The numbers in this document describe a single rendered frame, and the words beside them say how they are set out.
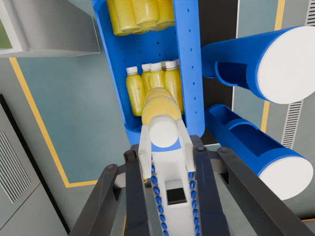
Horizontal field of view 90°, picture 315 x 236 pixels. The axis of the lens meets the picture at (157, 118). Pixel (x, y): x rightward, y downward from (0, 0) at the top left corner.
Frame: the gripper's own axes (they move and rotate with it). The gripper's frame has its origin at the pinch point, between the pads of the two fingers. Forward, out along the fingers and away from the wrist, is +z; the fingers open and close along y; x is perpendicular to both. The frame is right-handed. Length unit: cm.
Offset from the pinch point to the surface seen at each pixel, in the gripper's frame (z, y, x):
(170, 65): 35.2, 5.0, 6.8
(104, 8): 42, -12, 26
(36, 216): 113, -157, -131
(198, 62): 29.1, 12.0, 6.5
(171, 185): 52, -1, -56
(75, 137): 146, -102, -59
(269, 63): 44, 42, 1
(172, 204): 40, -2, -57
